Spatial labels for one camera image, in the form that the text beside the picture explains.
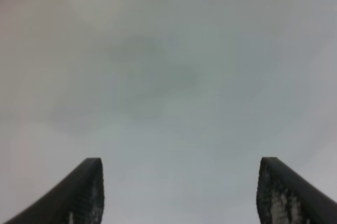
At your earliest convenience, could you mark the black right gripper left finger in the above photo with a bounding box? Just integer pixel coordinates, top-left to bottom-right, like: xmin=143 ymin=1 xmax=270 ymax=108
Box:
xmin=6 ymin=158 xmax=105 ymax=224

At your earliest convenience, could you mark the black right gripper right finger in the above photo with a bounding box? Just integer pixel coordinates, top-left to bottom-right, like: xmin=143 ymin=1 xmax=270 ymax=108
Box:
xmin=256 ymin=157 xmax=336 ymax=224

